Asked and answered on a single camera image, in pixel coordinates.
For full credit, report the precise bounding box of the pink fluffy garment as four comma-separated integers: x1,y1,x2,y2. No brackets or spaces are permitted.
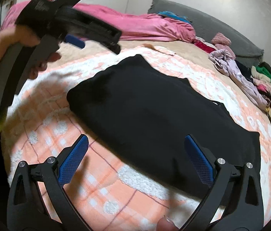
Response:
211,32,232,52

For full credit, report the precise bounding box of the red cloth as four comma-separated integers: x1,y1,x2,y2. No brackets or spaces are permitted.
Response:
194,40,216,53

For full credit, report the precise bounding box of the lilac garment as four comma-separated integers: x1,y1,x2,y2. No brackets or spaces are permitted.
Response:
209,49,269,109

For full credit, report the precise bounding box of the teal cloth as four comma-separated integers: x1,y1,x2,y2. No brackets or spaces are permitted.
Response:
157,11,190,23

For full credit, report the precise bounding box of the pink white bear blanket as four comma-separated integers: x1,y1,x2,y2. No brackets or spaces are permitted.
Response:
2,46,271,229

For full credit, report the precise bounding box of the black garment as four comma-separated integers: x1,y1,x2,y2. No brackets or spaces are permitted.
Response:
236,60,253,77

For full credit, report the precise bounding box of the pink duvet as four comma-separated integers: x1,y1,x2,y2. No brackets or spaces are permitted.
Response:
1,0,196,44

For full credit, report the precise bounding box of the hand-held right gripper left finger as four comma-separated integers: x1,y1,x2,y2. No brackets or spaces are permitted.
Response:
7,135,95,231

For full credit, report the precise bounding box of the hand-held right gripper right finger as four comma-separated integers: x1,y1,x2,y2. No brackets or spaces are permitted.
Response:
180,135,264,231

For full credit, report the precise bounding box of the black printed t-shirt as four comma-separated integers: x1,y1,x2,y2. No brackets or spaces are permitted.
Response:
66,54,262,199

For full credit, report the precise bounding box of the pile of folded clothes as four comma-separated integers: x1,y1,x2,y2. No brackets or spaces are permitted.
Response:
251,63,271,130

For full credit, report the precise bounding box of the person's right hand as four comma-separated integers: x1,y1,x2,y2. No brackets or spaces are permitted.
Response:
157,216,178,231

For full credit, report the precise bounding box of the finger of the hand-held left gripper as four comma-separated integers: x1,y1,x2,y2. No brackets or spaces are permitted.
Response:
66,35,86,50

